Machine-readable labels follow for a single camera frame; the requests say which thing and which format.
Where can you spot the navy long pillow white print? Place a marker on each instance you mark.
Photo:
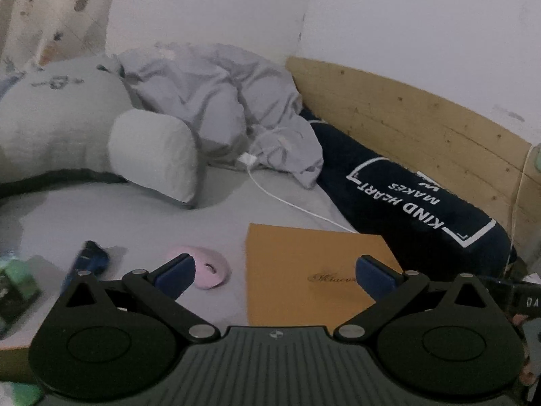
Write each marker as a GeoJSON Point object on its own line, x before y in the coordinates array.
{"type": "Point", "coordinates": [346, 152]}

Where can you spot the grey printed bed sheet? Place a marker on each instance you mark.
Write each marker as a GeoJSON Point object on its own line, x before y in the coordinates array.
{"type": "Point", "coordinates": [126, 220]}

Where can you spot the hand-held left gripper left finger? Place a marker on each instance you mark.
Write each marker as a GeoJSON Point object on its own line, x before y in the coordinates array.
{"type": "Point", "coordinates": [175, 275]}

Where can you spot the wooden headboard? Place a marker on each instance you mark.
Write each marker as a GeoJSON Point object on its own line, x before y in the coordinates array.
{"type": "Point", "coordinates": [422, 110]}

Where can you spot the pineapple print curtain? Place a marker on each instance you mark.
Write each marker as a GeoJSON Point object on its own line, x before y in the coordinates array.
{"type": "Point", "coordinates": [55, 8]}

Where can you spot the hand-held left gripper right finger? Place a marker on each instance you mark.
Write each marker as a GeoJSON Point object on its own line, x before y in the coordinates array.
{"type": "Point", "coordinates": [376, 278]}

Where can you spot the large pale green cushion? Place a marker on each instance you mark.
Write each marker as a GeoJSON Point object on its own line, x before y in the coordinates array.
{"type": "Point", "coordinates": [63, 127]}

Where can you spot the blue-grey crumpled duvet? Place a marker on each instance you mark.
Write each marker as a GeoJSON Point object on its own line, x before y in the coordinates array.
{"type": "Point", "coordinates": [203, 93]}

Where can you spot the orange cardboard box lid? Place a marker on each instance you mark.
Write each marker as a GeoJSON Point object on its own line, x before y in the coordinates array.
{"type": "Point", "coordinates": [296, 262]}

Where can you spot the brown cardboard box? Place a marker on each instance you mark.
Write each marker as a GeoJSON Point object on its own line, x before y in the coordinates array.
{"type": "Point", "coordinates": [12, 363]}

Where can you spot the pink computer mouse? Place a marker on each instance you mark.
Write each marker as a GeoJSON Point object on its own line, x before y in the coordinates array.
{"type": "Point", "coordinates": [213, 264]}

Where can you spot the small dark blue device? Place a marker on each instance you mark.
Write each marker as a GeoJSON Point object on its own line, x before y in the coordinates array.
{"type": "Point", "coordinates": [91, 258]}

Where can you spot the green packet black label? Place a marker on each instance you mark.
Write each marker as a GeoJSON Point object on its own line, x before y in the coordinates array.
{"type": "Point", "coordinates": [17, 292]}

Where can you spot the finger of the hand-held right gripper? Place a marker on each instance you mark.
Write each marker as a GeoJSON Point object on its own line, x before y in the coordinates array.
{"type": "Point", "coordinates": [496, 285]}

